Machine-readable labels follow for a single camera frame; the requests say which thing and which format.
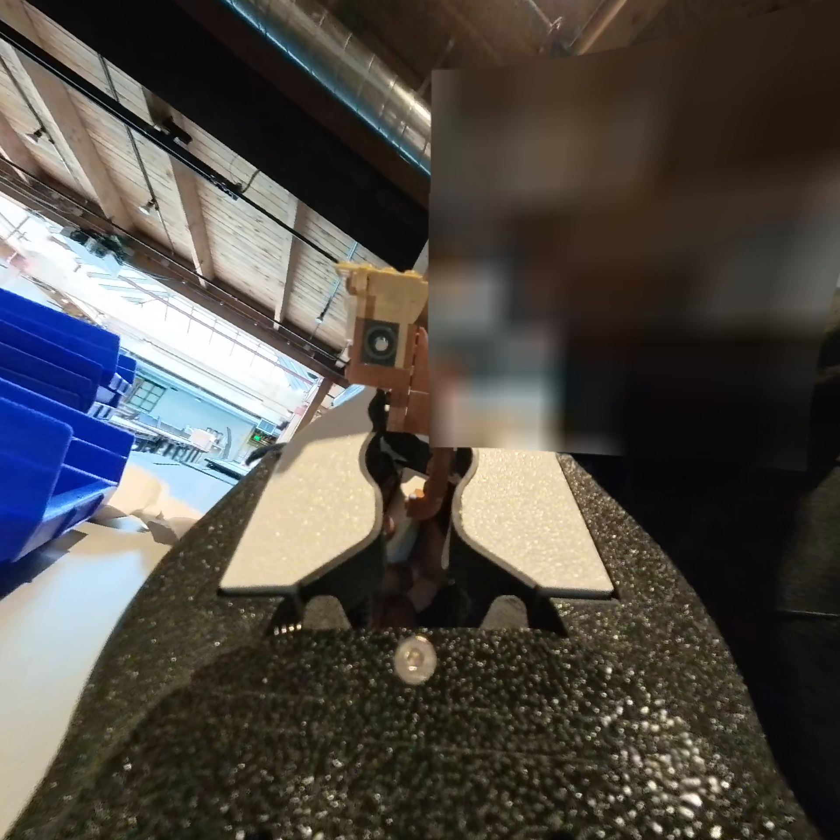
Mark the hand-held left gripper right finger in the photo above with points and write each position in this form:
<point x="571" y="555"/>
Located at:
<point x="531" y="525"/>

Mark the blue compartment bins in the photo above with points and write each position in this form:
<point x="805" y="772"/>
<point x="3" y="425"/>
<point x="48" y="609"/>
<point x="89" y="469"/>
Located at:
<point x="124" y="374"/>

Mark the stack of blue bins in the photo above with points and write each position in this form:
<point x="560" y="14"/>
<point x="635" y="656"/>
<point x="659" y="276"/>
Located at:
<point x="52" y="341"/>

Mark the blue plastic bin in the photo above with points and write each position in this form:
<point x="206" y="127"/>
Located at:
<point x="39" y="472"/>

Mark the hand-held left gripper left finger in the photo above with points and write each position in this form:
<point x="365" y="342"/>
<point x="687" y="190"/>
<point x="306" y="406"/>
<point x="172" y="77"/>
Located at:
<point x="302" y="525"/>

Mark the tan and brown brick figure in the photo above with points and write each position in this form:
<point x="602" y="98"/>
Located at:
<point x="394" y="295"/>

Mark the metal ventilation duct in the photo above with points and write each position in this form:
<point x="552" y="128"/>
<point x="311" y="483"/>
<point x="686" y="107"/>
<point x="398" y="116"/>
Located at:
<point x="341" y="72"/>

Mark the black ceiling track rail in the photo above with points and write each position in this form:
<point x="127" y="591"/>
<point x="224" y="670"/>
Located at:
<point x="172" y="131"/>

